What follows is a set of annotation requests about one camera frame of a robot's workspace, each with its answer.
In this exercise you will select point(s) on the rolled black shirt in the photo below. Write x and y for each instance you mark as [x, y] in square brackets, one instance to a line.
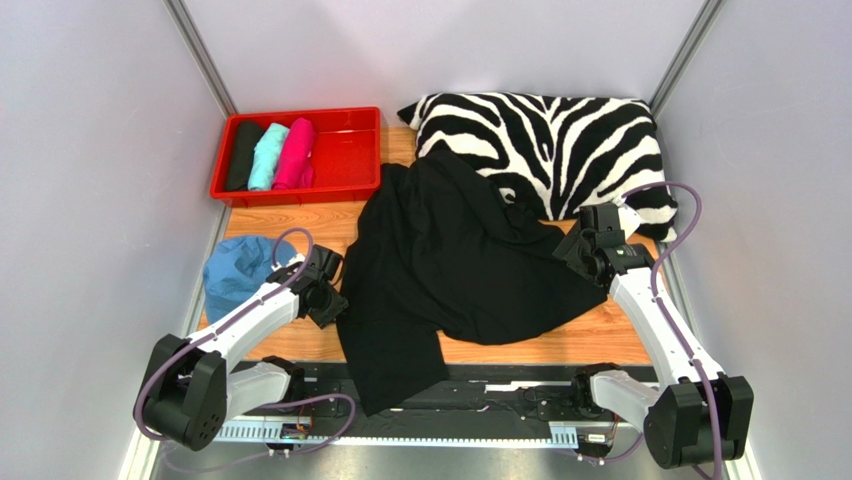
[248, 134]

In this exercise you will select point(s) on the zebra print pillow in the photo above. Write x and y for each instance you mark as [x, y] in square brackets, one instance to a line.
[554, 154]

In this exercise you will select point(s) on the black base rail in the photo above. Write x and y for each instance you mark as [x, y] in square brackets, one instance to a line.
[479, 406]

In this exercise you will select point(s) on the rolled pink shirt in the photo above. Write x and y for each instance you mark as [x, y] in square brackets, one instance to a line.
[295, 170]

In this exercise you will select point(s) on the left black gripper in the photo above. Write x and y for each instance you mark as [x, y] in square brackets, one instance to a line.
[337, 303]

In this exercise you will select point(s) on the black t shirt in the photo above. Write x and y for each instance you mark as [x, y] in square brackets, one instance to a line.
[438, 253]

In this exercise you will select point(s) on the blue bucket hat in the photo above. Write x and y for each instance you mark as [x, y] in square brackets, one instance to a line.
[234, 272]

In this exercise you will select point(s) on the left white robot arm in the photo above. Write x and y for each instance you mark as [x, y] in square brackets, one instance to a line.
[193, 386]

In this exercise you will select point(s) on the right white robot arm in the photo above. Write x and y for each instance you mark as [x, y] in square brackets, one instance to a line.
[698, 413]

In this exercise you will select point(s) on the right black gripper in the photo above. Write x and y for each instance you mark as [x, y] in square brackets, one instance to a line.
[574, 249]

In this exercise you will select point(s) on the rolled teal shirt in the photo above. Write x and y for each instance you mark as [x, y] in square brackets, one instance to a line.
[266, 157]

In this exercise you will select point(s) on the red plastic bin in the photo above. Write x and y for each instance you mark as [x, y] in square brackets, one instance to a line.
[346, 157]

